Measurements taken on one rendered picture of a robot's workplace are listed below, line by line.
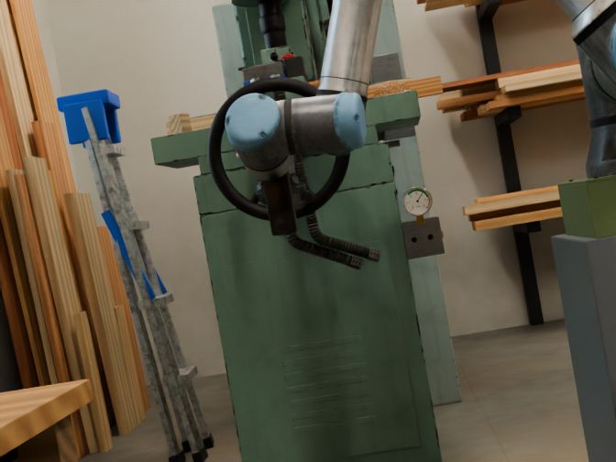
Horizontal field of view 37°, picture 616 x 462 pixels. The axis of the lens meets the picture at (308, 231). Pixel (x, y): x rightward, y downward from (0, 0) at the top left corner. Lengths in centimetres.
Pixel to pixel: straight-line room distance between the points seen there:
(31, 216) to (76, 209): 26
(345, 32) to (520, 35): 300
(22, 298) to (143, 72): 169
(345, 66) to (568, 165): 302
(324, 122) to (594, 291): 51
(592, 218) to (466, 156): 294
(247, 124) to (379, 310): 71
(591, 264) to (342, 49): 55
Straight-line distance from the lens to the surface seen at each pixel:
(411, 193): 196
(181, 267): 455
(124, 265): 282
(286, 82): 186
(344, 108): 145
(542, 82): 397
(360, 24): 161
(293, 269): 203
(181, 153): 207
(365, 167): 202
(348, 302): 203
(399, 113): 203
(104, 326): 349
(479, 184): 447
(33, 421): 89
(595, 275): 153
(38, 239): 328
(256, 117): 146
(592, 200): 155
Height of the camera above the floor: 65
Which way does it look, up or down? level
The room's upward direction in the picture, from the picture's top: 10 degrees counter-clockwise
